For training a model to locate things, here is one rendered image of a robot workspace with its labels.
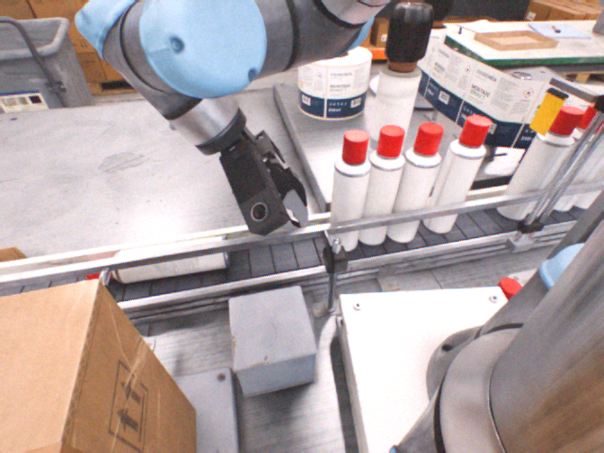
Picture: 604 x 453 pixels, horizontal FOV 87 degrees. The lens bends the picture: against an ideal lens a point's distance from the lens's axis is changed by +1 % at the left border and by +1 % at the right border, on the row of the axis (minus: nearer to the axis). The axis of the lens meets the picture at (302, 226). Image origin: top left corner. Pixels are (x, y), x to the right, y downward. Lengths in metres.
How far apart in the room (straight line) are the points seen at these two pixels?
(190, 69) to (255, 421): 0.40
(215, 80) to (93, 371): 0.19
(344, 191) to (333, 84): 0.50
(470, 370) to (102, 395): 0.20
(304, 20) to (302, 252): 0.35
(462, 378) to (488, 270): 0.50
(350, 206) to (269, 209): 0.16
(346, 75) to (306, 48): 0.59
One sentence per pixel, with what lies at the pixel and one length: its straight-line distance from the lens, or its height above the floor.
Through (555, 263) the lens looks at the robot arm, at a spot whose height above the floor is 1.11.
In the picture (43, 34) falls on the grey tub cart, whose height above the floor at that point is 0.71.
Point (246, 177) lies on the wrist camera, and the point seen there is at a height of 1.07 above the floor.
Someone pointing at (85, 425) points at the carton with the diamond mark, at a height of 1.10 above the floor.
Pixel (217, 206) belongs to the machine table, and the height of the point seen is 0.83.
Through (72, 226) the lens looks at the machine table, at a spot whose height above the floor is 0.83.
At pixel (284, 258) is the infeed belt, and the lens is 0.53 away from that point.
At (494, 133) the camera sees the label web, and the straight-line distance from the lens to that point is 0.84.
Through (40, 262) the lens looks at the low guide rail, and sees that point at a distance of 0.63.
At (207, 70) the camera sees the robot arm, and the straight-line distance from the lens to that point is 0.24.
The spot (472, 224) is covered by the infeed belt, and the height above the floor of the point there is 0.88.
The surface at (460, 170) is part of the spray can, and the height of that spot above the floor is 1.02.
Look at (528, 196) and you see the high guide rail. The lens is 0.64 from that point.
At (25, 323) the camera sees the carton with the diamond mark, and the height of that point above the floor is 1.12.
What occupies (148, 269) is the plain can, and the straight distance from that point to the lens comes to 0.52.
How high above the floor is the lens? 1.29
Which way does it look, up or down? 44 degrees down
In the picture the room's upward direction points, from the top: straight up
